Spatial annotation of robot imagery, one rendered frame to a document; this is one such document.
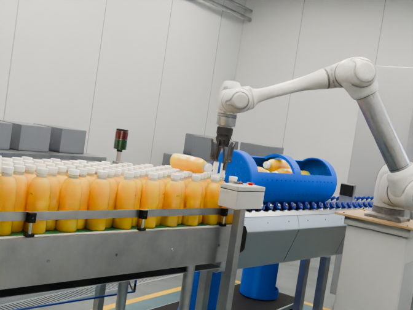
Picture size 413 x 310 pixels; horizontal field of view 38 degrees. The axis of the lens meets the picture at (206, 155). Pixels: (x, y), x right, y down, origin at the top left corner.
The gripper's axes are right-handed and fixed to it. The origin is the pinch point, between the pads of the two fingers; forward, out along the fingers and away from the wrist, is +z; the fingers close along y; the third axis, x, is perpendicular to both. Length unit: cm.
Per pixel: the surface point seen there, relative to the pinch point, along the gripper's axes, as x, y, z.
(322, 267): -122, 5, 58
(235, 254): 2.5, -18.7, 34.9
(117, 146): 22, 47, -3
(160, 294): -116, 134, 114
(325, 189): -98, -2, 7
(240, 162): -23.5, 6.1, -3.7
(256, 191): -2.1, -21.5, 6.1
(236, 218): 3.6, -17.2, 18.8
